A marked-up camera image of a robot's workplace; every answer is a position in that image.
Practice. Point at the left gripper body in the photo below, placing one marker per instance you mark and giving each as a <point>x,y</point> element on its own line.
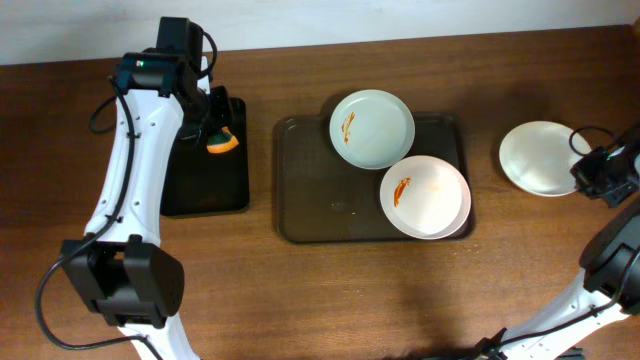
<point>218,118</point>

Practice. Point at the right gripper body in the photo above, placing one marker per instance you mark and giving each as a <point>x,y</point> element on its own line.
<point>593,174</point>

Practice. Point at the green and orange sponge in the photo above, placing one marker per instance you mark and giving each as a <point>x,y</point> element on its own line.
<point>221,141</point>

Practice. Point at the white plate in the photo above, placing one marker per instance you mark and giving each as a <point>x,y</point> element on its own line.
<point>425,197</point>
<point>537,157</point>

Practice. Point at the pale green top plate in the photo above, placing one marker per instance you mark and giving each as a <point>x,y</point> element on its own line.
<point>372,129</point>

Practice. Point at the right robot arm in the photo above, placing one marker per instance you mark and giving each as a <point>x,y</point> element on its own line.
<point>606,289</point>

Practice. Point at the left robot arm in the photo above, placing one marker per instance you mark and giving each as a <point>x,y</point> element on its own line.
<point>118,268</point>

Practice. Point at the black rectangular sponge tray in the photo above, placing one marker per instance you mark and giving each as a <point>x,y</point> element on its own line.
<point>200,183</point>

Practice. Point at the dark brown serving tray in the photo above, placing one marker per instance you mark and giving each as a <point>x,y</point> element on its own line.
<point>322,199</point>

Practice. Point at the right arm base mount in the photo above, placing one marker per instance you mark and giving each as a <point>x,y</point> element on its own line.
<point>571,354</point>

